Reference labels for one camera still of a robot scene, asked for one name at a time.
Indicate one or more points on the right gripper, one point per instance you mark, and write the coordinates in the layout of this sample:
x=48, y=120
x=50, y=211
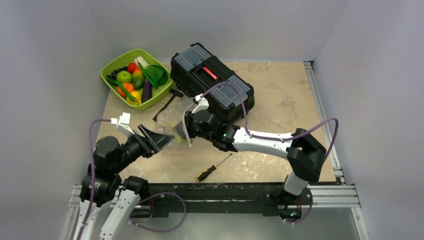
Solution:
x=191, y=124

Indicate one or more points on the toy green apple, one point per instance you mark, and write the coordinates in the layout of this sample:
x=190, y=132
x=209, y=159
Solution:
x=124, y=77

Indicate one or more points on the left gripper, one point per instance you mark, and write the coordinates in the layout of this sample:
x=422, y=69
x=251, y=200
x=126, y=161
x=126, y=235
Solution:
x=156, y=141

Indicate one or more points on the toy lemon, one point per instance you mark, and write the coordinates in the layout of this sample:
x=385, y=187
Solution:
x=138, y=96

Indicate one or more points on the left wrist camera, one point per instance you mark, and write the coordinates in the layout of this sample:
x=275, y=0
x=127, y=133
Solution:
x=122, y=124

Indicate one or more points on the toy black grapes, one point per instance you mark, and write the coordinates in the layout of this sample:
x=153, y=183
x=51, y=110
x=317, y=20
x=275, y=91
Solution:
x=114, y=73

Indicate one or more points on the yellow black screwdriver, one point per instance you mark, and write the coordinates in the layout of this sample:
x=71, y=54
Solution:
x=204, y=174

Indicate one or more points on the green plastic bin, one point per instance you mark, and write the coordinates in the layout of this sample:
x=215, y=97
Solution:
x=123, y=61

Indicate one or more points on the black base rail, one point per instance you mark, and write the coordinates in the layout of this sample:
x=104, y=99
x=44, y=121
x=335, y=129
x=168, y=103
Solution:
x=265, y=198

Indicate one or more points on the black hammer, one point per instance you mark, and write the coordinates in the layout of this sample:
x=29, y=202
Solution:
x=175, y=94

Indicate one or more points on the toy red strawberry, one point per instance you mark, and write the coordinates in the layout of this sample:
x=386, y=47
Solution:
x=132, y=67

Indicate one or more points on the toy mango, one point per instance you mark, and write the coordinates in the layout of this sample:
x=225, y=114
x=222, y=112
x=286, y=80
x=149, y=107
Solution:
x=138, y=79

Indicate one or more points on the black toolbox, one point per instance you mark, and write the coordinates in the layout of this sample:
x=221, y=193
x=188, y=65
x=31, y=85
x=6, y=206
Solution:
x=195, y=70

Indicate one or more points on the toy orange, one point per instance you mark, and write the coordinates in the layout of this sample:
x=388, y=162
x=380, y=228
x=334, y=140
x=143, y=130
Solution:
x=128, y=86

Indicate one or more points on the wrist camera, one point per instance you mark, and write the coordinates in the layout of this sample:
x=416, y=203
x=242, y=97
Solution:
x=122, y=124
x=201, y=103

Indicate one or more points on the toy green onion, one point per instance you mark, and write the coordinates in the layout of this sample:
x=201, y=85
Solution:
x=176, y=129

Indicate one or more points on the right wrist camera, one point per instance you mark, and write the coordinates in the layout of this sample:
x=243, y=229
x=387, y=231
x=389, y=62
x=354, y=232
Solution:
x=201, y=103

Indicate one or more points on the toy green leaf vegetable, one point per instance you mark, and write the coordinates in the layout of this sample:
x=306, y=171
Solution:
x=156, y=75

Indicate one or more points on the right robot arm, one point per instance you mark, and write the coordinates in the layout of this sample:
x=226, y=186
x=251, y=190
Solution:
x=305, y=154

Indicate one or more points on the toy green bean pod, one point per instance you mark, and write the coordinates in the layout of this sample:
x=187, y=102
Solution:
x=123, y=89

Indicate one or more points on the toy purple eggplant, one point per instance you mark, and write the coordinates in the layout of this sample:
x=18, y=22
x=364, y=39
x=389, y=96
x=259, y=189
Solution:
x=146, y=91

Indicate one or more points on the clear zip top bag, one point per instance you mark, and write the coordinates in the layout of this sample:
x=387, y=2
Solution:
x=175, y=113

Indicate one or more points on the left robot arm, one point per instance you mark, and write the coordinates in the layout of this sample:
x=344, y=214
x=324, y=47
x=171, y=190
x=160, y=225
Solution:
x=106, y=201

